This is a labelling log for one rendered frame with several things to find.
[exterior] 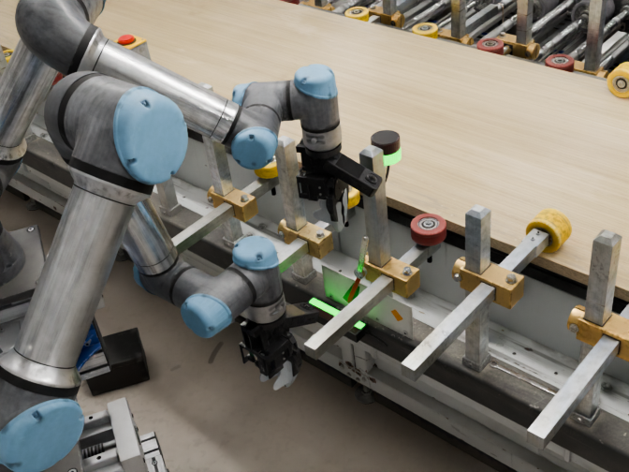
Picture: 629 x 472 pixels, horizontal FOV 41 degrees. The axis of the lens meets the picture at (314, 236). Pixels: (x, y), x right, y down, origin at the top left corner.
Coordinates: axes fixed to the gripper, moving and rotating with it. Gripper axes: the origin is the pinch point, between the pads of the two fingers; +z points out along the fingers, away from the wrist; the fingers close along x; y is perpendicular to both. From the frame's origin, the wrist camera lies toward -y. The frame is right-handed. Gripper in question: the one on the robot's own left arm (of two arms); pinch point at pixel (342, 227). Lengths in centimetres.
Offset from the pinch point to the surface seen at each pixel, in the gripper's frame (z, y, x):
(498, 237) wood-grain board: 10.6, -28.9, -17.0
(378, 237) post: 5.3, -6.0, -4.6
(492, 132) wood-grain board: 11, -19, -59
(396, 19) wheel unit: 16, 30, -133
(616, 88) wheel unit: 8, -46, -83
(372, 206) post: -2.4, -5.0, -5.0
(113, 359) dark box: 89, 97, -22
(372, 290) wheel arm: 14.6, -6.1, 2.1
